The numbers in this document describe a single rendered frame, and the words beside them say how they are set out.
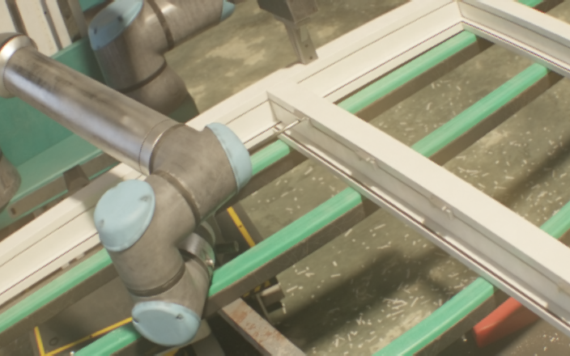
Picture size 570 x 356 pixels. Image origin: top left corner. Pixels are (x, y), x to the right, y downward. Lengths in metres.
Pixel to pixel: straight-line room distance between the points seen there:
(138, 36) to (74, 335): 0.77
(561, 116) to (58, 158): 1.62
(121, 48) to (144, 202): 1.02
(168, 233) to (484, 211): 0.39
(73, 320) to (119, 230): 1.32
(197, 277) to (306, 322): 1.38
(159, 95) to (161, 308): 1.05
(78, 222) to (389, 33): 0.64
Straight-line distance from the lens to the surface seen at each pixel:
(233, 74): 4.13
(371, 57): 1.83
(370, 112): 1.77
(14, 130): 2.45
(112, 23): 2.24
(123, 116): 1.43
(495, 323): 1.58
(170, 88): 2.34
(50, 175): 2.34
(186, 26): 2.29
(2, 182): 2.34
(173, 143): 1.36
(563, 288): 1.14
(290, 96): 1.70
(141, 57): 2.27
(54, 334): 2.56
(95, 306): 2.57
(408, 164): 1.43
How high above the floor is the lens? 1.69
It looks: 30 degrees down
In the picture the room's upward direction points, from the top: 22 degrees counter-clockwise
